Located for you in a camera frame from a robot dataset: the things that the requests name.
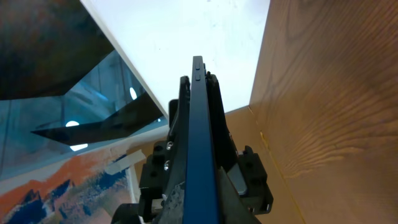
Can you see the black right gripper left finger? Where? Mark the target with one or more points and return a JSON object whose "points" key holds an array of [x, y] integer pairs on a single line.
{"points": [[162, 182]]}

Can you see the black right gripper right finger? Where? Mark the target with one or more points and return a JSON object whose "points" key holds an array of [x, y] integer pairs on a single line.
{"points": [[242, 177]]}

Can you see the blue Galaxy smartphone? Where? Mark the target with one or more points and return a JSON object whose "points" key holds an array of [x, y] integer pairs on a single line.
{"points": [[201, 202]]}

